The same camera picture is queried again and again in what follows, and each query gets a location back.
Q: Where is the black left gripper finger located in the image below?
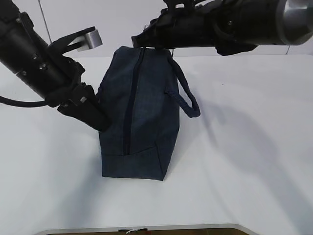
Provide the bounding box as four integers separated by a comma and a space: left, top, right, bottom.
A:
57, 84, 110, 132

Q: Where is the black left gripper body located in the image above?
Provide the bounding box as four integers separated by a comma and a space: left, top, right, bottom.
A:
45, 57, 94, 113

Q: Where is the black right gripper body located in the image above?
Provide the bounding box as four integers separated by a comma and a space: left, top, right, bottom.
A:
131, 7, 179, 49

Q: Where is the navy blue lunch bag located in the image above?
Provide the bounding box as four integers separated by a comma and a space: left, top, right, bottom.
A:
97, 46, 201, 181

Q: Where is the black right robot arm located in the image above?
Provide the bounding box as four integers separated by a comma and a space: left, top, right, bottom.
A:
132, 0, 313, 56

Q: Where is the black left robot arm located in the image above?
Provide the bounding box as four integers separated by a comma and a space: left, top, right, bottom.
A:
0, 0, 111, 131

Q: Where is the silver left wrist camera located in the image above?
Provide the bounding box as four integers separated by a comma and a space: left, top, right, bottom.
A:
48, 26, 103, 55

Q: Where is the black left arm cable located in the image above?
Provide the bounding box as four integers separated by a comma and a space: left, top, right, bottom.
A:
0, 95, 48, 108

